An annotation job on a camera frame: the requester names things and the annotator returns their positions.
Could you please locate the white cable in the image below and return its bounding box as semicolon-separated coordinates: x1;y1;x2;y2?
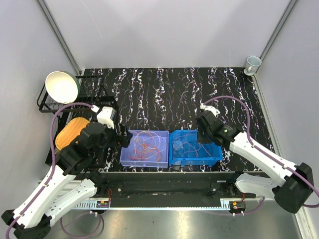
132;134;167;160

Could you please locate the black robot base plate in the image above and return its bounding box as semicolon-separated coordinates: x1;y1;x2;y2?
102;172;255;210

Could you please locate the orange woven plate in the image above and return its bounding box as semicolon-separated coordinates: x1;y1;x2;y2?
55;117;89;150

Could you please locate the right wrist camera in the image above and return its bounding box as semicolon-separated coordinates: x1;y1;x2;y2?
200;104;220;116

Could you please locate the blue plastic bin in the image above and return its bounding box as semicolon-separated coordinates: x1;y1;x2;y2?
168;130;223;167

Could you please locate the white bowl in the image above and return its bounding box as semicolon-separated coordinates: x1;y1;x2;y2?
45;71;80;104

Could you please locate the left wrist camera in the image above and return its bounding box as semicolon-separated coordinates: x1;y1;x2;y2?
97;106;116;129

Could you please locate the black cable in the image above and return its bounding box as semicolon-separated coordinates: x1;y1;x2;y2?
171;138;214;159

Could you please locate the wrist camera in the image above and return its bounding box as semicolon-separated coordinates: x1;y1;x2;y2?
200;104;220;116
97;106;116;129

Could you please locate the red cable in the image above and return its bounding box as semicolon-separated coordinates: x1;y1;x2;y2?
174;131;215;159

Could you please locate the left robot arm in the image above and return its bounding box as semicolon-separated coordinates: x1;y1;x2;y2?
1;122;133;239

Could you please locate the purple plastic bin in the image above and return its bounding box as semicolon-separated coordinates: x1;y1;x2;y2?
120;130;169;168

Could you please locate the white mug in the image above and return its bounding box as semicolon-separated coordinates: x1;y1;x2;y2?
244;56;262;76

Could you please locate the pink cable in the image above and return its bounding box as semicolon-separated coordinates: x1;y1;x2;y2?
133;135;162;160

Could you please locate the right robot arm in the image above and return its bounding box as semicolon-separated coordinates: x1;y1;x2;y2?
196;109;314;214

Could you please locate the black wire dish rack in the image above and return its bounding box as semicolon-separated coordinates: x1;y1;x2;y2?
36;74;118;167

